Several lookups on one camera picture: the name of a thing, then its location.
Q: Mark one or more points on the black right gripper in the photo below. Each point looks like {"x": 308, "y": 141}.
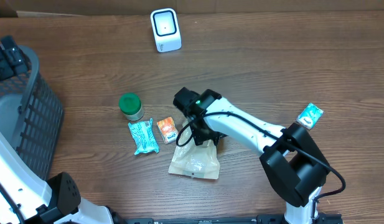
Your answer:
{"x": 203, "y": 137}

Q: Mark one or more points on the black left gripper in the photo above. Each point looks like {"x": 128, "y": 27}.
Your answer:
{"x": 5, "y": 68}

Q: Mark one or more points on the beige plastic pouch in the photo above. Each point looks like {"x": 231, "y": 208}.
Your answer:
{"x": 196, "y": 161}

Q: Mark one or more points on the orange tissue pack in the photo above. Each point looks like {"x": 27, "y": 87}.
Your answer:
{"x": 168, "y": 130}

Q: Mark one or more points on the green snack packet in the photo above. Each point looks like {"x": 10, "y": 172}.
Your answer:
{"x": 143, "y": 136}

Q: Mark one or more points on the green capped bottle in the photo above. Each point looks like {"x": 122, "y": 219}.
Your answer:
{"x": 131, "y": 106}

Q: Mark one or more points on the teal tissue pack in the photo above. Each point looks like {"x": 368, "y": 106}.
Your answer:
{"x": 310, "y": 116}

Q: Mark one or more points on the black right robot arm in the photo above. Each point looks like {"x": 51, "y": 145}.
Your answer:
{"x": 294, "y": 165}

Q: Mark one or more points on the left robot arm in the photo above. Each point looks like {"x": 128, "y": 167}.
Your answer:
{"x": 26, "y": 198}

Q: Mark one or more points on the white barcode scanner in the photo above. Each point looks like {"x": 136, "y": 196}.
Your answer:
{"x": 166, "y": 30}

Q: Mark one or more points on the grey plastic mesh basket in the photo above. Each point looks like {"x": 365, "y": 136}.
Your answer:
{"x": 31, "y": 116}

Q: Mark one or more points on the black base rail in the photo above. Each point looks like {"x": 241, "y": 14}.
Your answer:
{"x": 259, "y": 219}

